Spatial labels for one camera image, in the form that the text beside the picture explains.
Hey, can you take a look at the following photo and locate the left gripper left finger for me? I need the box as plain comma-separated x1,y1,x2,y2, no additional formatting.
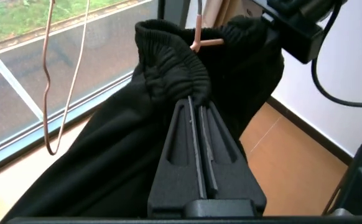
147,95,207,218

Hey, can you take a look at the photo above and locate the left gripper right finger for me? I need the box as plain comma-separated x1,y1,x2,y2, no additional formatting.
198,101,267,218

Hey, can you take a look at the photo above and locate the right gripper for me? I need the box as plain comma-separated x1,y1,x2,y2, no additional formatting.
253,0,325,65

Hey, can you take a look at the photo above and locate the black garment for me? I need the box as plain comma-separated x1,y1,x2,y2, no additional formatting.
0,15,285,218

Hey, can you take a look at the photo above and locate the black cable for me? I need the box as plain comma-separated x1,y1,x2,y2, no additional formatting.
310,2,362,108

